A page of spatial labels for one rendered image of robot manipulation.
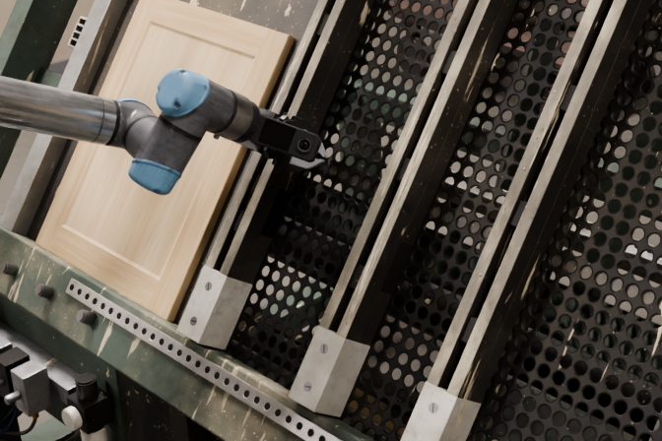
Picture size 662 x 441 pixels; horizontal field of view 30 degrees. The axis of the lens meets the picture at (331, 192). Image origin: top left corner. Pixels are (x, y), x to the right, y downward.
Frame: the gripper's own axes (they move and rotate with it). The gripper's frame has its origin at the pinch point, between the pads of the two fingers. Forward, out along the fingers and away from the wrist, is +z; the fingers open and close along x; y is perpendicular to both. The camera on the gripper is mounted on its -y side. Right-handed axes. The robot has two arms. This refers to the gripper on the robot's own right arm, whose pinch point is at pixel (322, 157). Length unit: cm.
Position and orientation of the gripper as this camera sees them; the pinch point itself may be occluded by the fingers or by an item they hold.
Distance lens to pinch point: 211.5
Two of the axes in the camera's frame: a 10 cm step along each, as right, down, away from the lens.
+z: 6.0, 2.6, 7.5
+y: -6.9, -3.0, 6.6
